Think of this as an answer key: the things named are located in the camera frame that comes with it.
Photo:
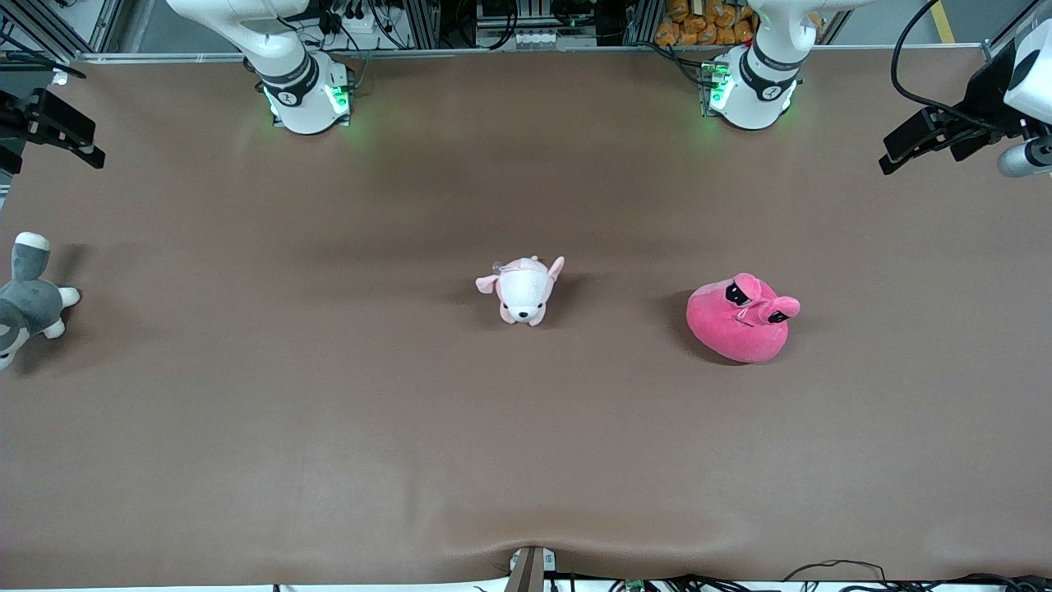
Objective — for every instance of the grey white husky plush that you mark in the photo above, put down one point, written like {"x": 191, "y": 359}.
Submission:
{"x": 29, "y": 300}

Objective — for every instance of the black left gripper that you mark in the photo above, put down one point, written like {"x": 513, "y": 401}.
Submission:
{"x": 984, "y": 102}

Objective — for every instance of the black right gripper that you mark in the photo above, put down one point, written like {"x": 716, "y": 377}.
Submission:
{"x": 10, "y": 123}

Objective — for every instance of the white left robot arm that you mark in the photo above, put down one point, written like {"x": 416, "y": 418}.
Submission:
{"x": 752, "y": 103}

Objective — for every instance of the aluminium table edge rail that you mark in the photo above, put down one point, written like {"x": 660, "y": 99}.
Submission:
{"x": 493, "y": 53}

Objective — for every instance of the pale pink white dog plush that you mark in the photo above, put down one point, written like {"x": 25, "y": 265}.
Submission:
{"x": 526, "y": 292}

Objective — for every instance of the bag of orange toys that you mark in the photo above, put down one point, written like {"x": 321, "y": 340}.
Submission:
{"x": 707, "y": 25}

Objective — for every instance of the aluminium frame post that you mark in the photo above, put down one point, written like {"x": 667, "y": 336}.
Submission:
{"x": 643, "y": 20}
{"x": 992, "y": 49}
{"x": 107, "y": 25}
{"x": 423, "y": 20}

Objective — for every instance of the brown table mat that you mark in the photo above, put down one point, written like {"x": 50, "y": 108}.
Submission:
{"x": 526, "y": 452}

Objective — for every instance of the white terminal block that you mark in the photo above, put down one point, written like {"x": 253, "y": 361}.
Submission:
{"x": 538, "y": 39}

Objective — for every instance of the hot pink slug plush toy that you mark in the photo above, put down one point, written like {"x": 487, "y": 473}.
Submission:
{"x": 731, "y": 329}

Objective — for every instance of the white corner bracket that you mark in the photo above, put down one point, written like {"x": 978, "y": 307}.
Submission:
{"x": 60, "y": 78}

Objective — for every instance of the white power strip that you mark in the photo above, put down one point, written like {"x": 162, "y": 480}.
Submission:
{"x": 357, "y": 23}

